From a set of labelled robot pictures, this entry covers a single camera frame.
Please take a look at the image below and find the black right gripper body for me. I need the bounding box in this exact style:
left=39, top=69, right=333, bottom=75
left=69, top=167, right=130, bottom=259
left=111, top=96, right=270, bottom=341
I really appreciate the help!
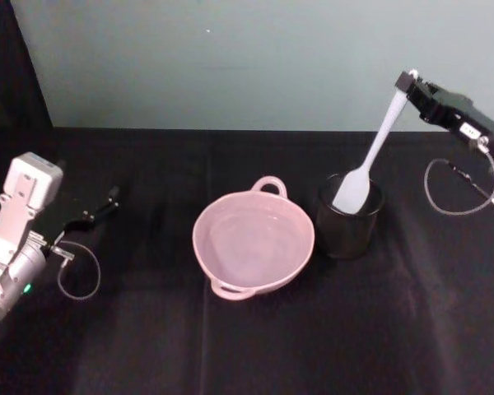
left=418, top=85, right=494, bottom=156

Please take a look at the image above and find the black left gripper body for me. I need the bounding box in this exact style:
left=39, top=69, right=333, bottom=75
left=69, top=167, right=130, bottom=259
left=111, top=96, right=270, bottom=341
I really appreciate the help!
left=29, top=221, right=74, bottom=259

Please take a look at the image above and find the white spatula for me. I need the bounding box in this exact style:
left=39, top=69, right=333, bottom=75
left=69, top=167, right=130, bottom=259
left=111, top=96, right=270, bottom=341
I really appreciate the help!
left=332, top=68, right=418, bottom=216

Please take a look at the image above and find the black table cloth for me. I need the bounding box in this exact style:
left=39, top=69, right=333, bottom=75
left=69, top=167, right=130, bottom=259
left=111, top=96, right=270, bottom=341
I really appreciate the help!
left=0, top=0, right=494, bottom=395

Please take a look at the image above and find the black cylindrical cup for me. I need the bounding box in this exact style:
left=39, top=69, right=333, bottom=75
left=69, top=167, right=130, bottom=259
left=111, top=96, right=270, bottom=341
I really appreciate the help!
left=317, top=173, right=386, bottom=260

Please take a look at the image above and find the thin left gripper cable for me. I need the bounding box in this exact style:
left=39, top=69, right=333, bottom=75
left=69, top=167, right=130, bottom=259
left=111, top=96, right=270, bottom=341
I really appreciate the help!
left=44, top=241, right=102, bottom=301

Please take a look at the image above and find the thin gripper cable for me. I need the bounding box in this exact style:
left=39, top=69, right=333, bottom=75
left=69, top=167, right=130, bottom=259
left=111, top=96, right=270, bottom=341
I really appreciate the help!
left=423, top=151, right=494, bottom=215
left=44, top=241, right=102, bottom=301

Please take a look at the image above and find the thin right gripper cable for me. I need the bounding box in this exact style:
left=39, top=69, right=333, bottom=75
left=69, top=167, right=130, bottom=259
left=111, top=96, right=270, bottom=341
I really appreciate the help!
left=423, top=151, right=494, bottom=215

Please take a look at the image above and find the pink two-handled bowl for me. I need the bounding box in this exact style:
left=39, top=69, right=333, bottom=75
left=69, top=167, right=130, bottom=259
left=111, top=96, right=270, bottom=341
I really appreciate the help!
left=191, top=175, right=316, bottom=302

